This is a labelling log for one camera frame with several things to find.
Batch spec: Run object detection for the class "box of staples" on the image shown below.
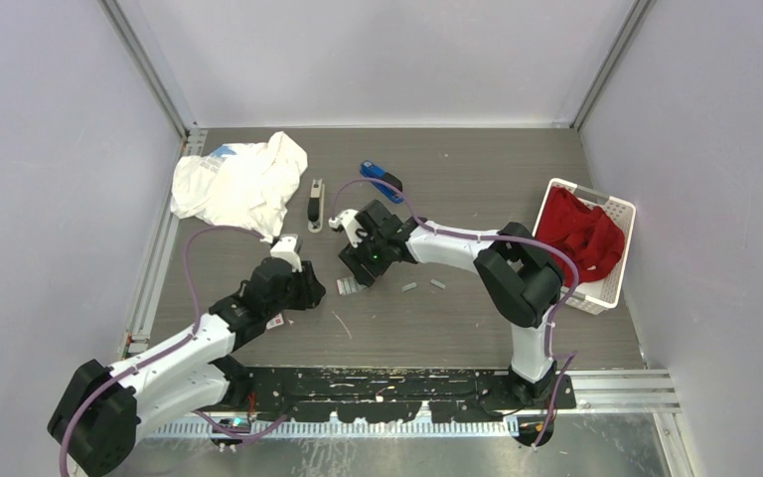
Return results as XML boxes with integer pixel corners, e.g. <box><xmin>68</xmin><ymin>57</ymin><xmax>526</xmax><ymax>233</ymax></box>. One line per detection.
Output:
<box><xmin>336</xmin><ymin>276</ymin><xmax>366</xmax><ymax>296</ymax></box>

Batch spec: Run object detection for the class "blue black stapler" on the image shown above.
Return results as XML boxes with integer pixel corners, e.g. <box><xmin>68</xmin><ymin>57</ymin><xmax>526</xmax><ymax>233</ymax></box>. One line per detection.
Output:
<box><xmin>360</xmin><ymin>161</ymin><xmax>403</xmax><ymax>204</ymax></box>

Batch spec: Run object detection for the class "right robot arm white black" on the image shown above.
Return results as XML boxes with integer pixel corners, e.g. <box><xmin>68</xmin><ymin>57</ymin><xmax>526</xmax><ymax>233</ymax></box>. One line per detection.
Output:
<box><xmin>328</xmin><ymin>200</ymin><xmax>564</xmax><ymax>408</ymax></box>

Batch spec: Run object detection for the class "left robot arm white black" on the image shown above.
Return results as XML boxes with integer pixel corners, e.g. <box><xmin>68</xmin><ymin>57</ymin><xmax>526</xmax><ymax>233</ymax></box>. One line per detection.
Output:
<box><xmin>47</xmin><ymin>257</ymin><xmax>326</xmax><ymax>476</ymax></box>

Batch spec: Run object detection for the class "staple box lid sleeve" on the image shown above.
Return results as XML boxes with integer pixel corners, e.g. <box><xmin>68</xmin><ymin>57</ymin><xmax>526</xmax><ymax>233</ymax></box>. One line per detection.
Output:
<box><xmin>266</xmin><ymin>314</ymin><xmax>285</xmax><ymax>330</ymax></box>

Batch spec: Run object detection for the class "white crumpled t-shirt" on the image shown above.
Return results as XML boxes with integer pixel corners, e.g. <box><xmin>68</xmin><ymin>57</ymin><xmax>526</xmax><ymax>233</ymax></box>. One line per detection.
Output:
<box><xmin>170</xmin><ymin>131</ymin><xmax>308</xmax><ymax>239</ymax></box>

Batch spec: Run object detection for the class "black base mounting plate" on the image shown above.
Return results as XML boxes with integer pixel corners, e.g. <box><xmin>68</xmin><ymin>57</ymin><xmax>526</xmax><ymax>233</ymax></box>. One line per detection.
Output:
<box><xmin>209</xmin><ymin>367</ymin><xmax>576</xmax><ymax>423</ymax></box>

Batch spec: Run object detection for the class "red cloth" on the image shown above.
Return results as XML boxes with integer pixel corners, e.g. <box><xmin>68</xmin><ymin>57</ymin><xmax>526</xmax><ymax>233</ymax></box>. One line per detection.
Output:
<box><xmin>534</xmin><ymin>187</ymin><xmax>626</xmax><ymax>284</ymax></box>

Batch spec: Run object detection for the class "white plastic basket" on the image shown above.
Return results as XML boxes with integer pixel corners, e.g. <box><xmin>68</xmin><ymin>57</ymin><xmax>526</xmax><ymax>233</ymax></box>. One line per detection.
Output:
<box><xmin>534</xmin><ymin>178</ymin><xmax>637</xmax><ymax>315</ymax></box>

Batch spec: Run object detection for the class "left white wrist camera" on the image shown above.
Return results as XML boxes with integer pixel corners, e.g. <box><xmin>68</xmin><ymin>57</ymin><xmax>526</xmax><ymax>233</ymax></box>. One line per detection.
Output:
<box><xmin>269</xmin><ymin>234</ymin><xmax>303</xmax><ymax>272</ymax></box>

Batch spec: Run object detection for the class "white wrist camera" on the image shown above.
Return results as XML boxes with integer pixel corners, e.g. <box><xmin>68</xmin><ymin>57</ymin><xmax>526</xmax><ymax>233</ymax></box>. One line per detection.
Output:
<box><xmin>269</xmin><ymin>234</ymin><xmax>303</xmax><ymax>272</ymax></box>
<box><xmin>328</xmin><ymin>209</ymin><xmax>366</xmax><ymax>248</ymax></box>

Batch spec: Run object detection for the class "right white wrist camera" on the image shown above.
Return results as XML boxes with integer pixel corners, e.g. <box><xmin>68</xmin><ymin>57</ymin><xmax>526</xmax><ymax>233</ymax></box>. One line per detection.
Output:
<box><xmin>328</xmin><ymin>209</ymin><xmax>366</xmax><ymax>248</ymax></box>

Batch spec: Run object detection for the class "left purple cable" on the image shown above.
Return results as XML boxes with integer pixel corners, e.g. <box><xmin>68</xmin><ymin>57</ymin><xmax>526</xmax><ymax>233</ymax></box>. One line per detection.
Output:
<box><xmin>57</xmin><ymin>226</ymin><xmax>277</xmax><ymax>477</ymax></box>

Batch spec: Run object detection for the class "white perforated cable rail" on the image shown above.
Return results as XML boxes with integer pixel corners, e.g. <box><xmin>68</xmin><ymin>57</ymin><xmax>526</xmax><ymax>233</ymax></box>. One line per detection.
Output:
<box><xmin>146</xmin><ymin>416</ymin><xmax>519</xmax><ymax>439</ymax></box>

